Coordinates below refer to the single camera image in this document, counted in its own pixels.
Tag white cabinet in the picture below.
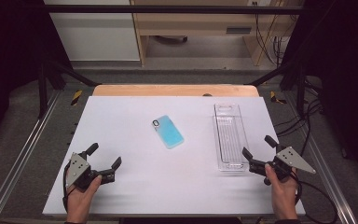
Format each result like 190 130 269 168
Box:
43 0 142 63

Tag bundle of hanging cables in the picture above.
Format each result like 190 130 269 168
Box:
253 1 291 67

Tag right hand-held gripper cable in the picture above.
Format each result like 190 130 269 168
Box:
290 172 339 224

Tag iridescent blue phone case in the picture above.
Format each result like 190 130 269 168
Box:
151 114 186 150

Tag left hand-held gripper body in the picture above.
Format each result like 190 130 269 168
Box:
65 150 117 191

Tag clear plastic packaging box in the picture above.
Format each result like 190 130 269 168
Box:
213 103 251 173

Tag wooden table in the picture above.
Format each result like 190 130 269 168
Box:
91 83 260 98

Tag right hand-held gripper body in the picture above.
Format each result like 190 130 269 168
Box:
248 146 317 187

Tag black frame crossbar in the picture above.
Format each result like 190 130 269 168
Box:
42 4 306 15

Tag black curtain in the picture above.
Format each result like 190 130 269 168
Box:
0 0 74 153
281 0 358 183

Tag light wooden desk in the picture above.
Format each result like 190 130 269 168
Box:
130 0 306 67

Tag white table board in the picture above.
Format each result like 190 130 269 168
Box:
42 95 307 217

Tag person's right hand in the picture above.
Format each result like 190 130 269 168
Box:
264 163 299 221

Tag aluminium rail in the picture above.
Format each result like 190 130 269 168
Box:
0 89 62 224
282 92 358 224

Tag black cables on floor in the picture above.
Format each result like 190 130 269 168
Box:
274 77 324 157

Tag person's left hand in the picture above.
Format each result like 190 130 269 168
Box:
64 175 103 223

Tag hand-held gripper cable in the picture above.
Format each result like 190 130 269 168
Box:
290 172 339 224
62 162 73 213

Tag left hand-held gripper cable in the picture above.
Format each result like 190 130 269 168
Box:
62 162 73 213

